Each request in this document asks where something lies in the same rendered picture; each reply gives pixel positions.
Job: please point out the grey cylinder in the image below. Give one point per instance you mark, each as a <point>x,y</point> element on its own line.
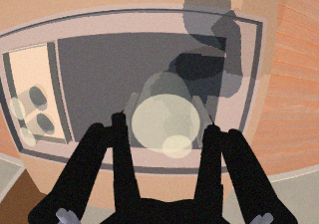
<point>165,119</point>
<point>26,102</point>
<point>35,129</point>
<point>181,153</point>

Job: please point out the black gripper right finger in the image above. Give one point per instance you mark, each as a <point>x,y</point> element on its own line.
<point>256,197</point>

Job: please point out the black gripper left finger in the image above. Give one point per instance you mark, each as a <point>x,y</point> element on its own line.
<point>67,201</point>

